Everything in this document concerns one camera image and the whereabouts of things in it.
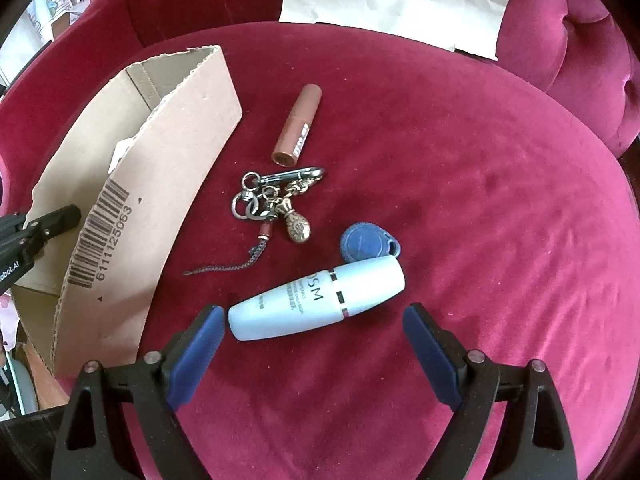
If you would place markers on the red tufted velvet sofa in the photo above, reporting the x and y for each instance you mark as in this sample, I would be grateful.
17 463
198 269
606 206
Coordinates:
450 185

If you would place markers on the cartoon cat wall poster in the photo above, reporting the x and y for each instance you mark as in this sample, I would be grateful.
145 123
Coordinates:
55 2

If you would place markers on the brown lipstick tube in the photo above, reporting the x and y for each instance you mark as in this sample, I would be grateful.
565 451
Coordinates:
297 125

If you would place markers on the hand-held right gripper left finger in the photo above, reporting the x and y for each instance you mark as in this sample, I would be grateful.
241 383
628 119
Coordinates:
197 355

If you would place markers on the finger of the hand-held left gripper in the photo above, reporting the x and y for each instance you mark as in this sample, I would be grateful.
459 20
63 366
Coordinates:
55 222

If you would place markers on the blue round key fob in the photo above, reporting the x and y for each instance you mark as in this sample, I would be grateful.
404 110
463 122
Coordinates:
362 242

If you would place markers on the light green object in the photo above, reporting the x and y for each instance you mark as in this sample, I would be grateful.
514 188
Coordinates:
22 385

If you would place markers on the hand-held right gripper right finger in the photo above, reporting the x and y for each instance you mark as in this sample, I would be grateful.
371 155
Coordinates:
430 355

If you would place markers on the creased beige paper sheet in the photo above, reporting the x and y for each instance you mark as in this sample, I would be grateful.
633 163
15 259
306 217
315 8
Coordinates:
400 0

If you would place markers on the cardboard box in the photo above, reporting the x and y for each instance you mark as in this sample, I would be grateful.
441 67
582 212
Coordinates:
150 185

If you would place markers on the white plastic bottle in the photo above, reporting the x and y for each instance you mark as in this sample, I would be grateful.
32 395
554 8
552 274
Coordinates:
300 305

